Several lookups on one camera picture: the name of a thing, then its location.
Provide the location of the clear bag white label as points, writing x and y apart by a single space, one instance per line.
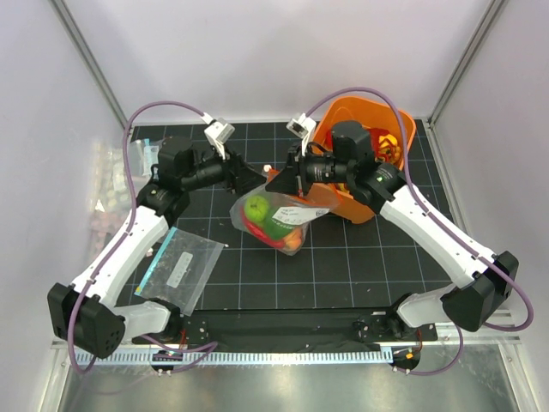
180 270

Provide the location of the yellow bell pepper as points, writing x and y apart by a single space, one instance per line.
388 149

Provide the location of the peach fruit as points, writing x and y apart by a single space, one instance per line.
294 240

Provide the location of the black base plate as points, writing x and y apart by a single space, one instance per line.
295 329

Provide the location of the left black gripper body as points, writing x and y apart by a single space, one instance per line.
211 171

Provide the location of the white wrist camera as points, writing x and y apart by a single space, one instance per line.
217 133
304 127

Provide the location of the green bell pepper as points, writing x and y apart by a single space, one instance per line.
275 229

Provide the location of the orange zipper clear bag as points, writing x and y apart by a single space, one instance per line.
301 211

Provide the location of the right aluminium frame post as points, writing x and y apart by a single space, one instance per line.
487 21

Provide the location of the green apple top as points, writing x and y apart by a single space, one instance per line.
256 208

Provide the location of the red toy lobster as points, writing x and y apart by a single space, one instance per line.
378 134

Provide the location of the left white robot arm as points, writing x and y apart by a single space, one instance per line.
85 313

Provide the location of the aluminium frame post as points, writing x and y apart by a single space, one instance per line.
487 21
86 54

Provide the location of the left aluminium frame post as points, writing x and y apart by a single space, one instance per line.
86 54

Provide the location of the slotted cable duct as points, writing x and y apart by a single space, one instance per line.
150 356

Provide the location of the orange plastic basket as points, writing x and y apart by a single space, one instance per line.
371 115

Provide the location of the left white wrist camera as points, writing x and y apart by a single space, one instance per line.
217 133

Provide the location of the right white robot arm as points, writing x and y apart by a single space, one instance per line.
480 278

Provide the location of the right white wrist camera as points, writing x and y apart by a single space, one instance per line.
304 127

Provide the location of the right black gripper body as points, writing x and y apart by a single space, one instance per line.
320 168

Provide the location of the red chili pepper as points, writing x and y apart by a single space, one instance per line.
257 232

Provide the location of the black grid mat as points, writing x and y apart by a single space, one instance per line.
341 264

